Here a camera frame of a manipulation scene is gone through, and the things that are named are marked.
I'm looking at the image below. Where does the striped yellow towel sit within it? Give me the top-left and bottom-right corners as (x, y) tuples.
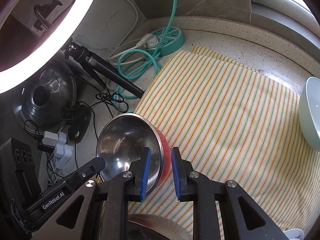
(135, 46), (319, 232)

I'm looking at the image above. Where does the red steel bowl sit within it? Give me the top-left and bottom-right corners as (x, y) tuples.
(96, 113), (171, 194)

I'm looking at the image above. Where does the black light tripod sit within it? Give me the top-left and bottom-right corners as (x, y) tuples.
(61, 38), (144, 99)

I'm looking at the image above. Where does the light green ceramic bowl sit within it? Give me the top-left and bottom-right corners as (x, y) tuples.
(298, 76), (319, 152)

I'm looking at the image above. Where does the white plug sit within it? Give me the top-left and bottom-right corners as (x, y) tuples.
(136, 34), (159, 49)

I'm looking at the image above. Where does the ring light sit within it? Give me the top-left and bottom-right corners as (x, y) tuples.
(1, 0), (94, 93)

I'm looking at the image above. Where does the teal round power strip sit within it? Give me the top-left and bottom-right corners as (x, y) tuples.
(146, 27), (184, 57)

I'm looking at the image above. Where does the white plate grey pattern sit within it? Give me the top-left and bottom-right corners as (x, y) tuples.
(283, 228), (304, 240)

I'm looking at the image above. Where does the large steel bowl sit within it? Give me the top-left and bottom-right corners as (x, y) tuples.
(125, 213), (193, 239)

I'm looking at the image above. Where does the green hose cable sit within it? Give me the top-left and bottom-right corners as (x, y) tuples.
(113, 0), (179, 113)

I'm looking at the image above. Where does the white power adapter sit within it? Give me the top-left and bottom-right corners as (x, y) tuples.
(42, 131), (73, 170)

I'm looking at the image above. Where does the black pot lid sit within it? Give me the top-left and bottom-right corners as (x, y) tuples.
(13, 58), (76, 133)

